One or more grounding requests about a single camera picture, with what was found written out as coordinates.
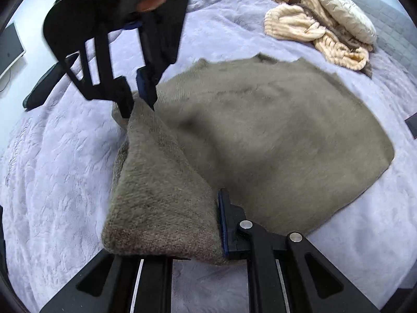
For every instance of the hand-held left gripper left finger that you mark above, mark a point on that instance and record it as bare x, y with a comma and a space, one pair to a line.
153, 283

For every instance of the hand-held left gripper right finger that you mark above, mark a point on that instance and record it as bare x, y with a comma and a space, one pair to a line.
223, 225

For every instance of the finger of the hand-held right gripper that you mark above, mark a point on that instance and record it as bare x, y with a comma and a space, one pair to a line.
145, 84
122, 97

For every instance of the grey-brown knit sweater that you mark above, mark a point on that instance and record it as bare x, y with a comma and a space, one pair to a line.
260, 137

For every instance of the white-framed monitor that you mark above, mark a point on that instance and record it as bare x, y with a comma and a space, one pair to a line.
9, 49

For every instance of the black chair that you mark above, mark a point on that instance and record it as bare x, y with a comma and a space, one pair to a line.
39, 88

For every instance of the lilac bed cover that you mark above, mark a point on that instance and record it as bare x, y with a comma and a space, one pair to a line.
65, 169

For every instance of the cream striped fleece blanket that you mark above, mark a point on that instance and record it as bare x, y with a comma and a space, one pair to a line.
293, 26

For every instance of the cream textured pillow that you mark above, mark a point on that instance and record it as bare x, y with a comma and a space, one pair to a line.
345, 9

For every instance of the black bedside object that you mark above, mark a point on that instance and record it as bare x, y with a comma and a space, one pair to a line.
412, 124

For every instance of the grey quilted pillow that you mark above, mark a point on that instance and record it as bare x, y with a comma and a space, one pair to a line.
391, 29

